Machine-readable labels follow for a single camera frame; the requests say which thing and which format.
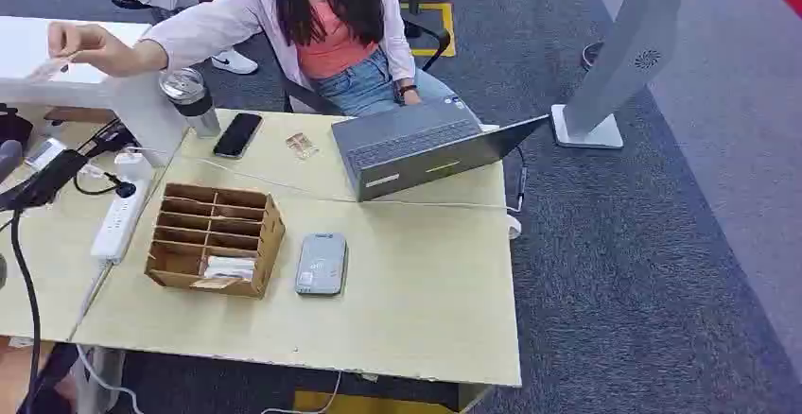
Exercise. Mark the person's left hand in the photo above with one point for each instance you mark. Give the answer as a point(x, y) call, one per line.
point(411, 97)

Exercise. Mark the person's right hand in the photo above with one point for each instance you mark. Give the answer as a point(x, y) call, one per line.
point(94, 48)

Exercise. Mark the small white card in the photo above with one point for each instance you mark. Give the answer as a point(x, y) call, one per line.
point(45, 70)

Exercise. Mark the black wristwatch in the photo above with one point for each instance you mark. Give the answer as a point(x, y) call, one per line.
point(407, 89)

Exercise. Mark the grey laptop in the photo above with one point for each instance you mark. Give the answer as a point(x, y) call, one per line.
point(407, 148)

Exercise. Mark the white desk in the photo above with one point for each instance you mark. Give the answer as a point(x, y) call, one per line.
point(144, 110)

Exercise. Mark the seated person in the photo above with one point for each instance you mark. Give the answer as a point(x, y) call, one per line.
point(338, 35)

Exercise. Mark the steel tumbler with black band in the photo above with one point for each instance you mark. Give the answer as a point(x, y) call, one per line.
point(191, 101)

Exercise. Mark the black bag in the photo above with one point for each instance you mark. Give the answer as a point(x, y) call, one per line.
point(14, 128)

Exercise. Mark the small white device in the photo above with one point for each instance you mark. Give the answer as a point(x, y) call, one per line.
point(44, 152)

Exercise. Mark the clear plastic card sleeve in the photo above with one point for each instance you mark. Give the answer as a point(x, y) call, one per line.
point(302, 145)

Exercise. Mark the white plug adapter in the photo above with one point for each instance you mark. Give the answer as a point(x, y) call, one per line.
point(133, 165)

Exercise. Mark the grey rounded knob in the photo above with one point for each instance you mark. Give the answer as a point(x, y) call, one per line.
point(9, 157)

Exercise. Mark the black device on stand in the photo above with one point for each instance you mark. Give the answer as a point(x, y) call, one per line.
point(44, 179)

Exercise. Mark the white sneaker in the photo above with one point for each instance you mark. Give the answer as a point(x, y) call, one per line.
point(235, 62)

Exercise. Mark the black smartphone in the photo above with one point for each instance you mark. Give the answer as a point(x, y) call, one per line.
point(237, 135)

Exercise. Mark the white power strip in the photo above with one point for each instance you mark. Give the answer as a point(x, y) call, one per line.
point(119, 220)

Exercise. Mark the grey card reader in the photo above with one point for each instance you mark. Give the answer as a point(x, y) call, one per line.
point(321, 264)

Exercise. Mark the grey standing pillar with base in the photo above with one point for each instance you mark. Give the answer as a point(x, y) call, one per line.
point(626, 42)

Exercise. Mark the wooden card box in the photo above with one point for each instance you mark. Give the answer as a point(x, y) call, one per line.
point(188, 261)

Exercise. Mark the white card stack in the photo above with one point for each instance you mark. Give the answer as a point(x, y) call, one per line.
point(229, 267)

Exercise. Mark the yellow box under table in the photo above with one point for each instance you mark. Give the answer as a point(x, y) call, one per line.
point(369, 405)

